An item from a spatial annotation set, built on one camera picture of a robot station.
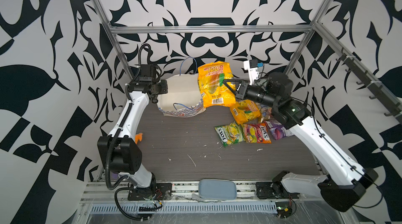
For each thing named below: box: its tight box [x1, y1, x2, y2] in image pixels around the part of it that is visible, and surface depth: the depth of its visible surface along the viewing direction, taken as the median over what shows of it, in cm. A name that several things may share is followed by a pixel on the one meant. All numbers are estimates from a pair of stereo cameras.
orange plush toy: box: [135, 132, 143, 145], surface depth 89 cm
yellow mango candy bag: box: [229, 99, 261, 125], surface depth 98 cm
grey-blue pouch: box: [191, 178, 238, 200], surface depth 75 cm
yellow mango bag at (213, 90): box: [197, 61, 237, 109], surface depth 62 cm
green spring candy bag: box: [214, 121, 245, 148], surface depth 92 cm
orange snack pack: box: [256, 122, 272, 144], surface depth 91 cm
